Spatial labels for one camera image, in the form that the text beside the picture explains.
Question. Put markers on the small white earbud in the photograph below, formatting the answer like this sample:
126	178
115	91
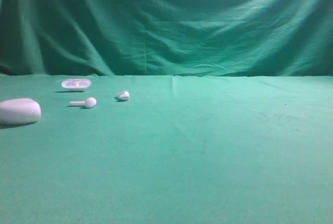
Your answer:
123	96

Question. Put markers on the white stemmed earbud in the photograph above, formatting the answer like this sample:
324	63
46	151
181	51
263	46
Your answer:
88	103

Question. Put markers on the white earbud case base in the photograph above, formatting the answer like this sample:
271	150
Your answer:
77	85

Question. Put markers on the white earbud case lid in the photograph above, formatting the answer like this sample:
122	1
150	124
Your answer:
20	111

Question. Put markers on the green table cloth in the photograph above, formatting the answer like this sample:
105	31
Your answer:
180	150

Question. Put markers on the green backdrop cloth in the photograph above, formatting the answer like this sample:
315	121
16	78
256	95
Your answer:
230	38

